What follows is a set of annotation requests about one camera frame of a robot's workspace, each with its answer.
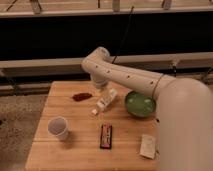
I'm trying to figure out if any dark red pepper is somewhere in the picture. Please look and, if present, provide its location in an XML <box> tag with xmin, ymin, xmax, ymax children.
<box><xmin>73</xmin><ymin>93</ymin><xmax>92</xmax><ymax>102</ymax></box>

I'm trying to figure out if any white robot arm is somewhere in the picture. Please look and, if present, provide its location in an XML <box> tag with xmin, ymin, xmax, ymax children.
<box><xmin>82</xmin><ymin>47</ymin><xmax>213</xmax><ymax>171</ymax></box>

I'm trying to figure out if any white plastic bottle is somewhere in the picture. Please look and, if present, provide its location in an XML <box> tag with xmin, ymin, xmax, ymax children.
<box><xmin>91</xmin><ymin>88</ymin><xmax>118</xmax><ymax>116</ymax></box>

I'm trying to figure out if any green bowl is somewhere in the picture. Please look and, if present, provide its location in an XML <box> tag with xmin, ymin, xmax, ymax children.
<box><xmin>125</xmin><ymin>91</ymin><xmax>156</xmax><ymax>118</ymax></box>

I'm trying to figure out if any wooden board table top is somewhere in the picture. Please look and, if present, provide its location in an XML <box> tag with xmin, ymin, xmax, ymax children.
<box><xmin>25</xmin><ymin>81</ymin><xmax>156</xmax><ymax>171</ymax></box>

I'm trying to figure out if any white paper packet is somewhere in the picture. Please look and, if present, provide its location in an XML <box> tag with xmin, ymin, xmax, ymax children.
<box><xmin>140</xmin><ymin>134</ymin><xmax>156</xmax><ymax>159</ymax></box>

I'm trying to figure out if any metal rail frame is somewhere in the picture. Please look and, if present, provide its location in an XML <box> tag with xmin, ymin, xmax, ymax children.
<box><xmin>0</xmin><ymin>52</ymin><xmax>213</xmax><ymax>77</ymax></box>

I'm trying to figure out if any black hanging cable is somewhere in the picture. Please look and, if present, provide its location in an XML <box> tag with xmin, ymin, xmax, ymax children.
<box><xmin>111</xmin><ymin>5</ymin><xmax>135</xmax><ymax>64</ymax></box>

